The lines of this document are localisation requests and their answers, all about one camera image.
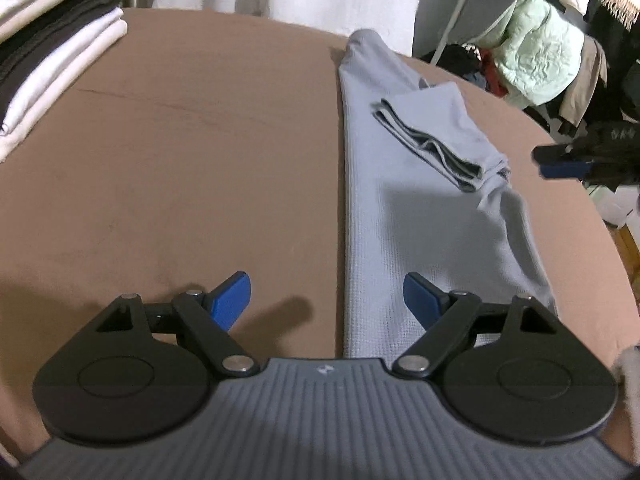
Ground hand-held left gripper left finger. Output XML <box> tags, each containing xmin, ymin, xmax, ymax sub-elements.
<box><xmin>95</xmin><ymin>270</ymin><xmax>261</xmax><ymax>378</ymax></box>

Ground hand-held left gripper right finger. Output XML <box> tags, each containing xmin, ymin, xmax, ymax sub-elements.
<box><xmin>392</xmin><ymin>271</ymin><xmax>561</xmax><ymax>381</ymax></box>

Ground pile of dark clothes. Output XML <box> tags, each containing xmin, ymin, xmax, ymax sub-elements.
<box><xmin>419</xmin><ymin>44</ymin><xmax>510</xmax><ymax>98</ymax></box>

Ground mint green quilted jacket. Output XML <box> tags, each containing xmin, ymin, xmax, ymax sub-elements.
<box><xmin>492</xmin><ymin>0</ymin><xmax>587</xmax><ymax>109</ymax></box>

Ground stack of folded clothes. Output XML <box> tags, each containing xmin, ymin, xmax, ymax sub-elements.
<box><xmin>0</xmin><ymin>0</ymin><xmax>135</xmax><ymax>163</ymax></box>

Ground grey-blue waffle knit garment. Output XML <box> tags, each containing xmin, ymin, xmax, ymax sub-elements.
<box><xmin>337</xmin><ymin>29</ymin><xmax>558</xmax><ymax>361</ymax></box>

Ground beige hanging garment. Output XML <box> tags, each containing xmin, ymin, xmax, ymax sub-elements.
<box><xmin>557</xmin><ymin>37</ymin><xmax>610</xmax><ymax>125</ymax></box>

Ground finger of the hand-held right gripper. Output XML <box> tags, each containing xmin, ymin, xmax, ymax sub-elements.
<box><xmin>531</xmin><ymin>143</ymin><xmax>581</xmax><ymax>162</ymax></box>
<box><xmin>539</xmin><ymin>159</ymin><xmax>597</xmax><ymax>181</ymax></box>

